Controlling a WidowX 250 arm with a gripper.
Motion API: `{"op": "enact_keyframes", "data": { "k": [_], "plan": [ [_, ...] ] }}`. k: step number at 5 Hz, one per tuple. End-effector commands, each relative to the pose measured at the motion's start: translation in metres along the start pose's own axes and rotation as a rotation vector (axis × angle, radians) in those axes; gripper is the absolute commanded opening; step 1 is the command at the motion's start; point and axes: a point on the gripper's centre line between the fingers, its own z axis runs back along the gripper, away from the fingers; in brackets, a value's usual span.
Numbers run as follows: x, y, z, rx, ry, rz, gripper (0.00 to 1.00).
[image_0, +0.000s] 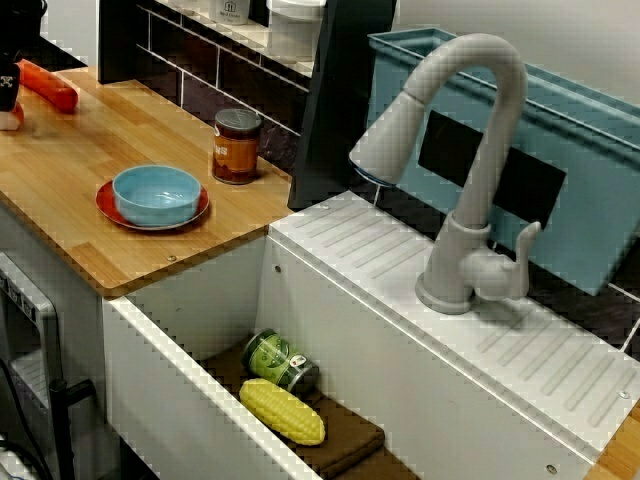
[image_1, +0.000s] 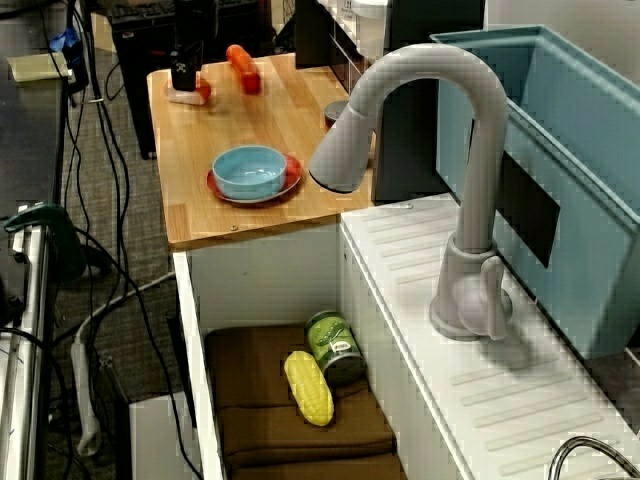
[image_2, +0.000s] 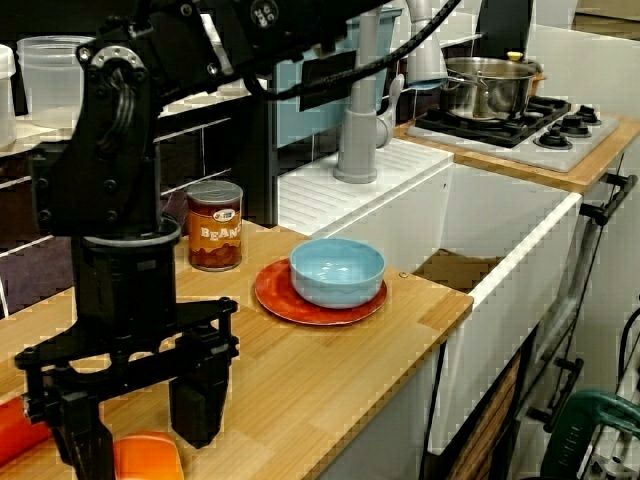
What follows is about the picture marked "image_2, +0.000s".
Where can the grey toy faucet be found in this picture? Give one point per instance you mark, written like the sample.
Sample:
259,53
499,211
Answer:
357,145

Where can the black stove knob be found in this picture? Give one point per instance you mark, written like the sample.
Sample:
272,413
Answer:
572,127
589,116
552,141

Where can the black kitchen frame post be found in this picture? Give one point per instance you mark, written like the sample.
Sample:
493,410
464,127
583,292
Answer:
272,175

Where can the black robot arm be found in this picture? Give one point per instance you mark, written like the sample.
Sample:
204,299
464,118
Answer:
115,165

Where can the red plate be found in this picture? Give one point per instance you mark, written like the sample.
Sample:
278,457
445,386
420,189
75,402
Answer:
272,295

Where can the red sausage toy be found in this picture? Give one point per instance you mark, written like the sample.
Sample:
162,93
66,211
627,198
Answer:
20,430

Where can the clear jar white lid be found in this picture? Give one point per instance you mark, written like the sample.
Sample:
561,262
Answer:
6,100

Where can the aluminium table rail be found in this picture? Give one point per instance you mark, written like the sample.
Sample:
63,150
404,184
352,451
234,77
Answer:
607,462

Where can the white toy sink unit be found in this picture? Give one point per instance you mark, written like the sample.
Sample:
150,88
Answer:
500,360

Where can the cream tiled shelf ledge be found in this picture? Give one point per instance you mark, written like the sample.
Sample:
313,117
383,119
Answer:
50,135

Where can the open clear plastic jar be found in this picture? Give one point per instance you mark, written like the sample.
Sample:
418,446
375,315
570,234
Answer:
45,80

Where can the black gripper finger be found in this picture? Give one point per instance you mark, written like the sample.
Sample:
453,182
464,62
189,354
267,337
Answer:
82,435
200,405

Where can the grey toy stove top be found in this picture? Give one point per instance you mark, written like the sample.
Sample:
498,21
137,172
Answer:
575,157

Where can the wood grain cabinet panel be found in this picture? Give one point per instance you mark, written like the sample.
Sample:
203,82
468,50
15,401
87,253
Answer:
487,430

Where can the brown beans can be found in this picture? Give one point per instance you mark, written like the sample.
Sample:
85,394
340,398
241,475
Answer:
215,235

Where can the light blue bowl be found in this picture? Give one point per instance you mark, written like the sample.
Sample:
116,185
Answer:
337,280

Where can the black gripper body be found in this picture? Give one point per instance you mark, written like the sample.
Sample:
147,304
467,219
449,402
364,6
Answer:
125,280

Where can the salmon sushi toy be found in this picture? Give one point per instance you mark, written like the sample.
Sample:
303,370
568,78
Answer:
147,457

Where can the steel pot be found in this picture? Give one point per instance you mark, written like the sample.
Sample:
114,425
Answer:
495,90

